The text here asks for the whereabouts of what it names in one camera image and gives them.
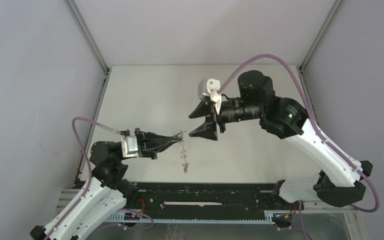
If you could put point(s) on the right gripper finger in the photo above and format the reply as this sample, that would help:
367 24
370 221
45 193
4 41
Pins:
207 130
203 109

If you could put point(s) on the left aluminium frame post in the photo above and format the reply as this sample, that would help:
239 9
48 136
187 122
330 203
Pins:
87 35

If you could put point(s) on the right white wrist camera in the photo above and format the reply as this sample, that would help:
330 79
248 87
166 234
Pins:
210 88

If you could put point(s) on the right aluminium frame post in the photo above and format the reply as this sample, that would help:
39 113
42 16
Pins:
329 19

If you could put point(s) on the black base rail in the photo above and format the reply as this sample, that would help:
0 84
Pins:
208 201

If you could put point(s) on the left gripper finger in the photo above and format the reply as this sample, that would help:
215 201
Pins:
153 148
154 138

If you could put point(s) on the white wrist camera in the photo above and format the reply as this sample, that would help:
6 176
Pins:
210 88
129 145

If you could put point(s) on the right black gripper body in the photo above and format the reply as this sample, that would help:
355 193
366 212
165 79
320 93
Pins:
225 115

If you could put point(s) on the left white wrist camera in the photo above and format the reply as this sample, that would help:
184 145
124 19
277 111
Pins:
129 145

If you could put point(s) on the aluminium frame post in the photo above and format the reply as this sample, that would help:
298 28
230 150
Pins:
87 35
329 19

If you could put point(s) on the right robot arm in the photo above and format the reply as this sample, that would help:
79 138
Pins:
339 182

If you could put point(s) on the white cable duct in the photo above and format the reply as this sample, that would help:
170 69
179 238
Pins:
119 217

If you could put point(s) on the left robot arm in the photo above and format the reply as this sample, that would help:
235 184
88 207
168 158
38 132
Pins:
106 189

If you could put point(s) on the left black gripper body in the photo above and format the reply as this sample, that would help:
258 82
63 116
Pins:
141 151

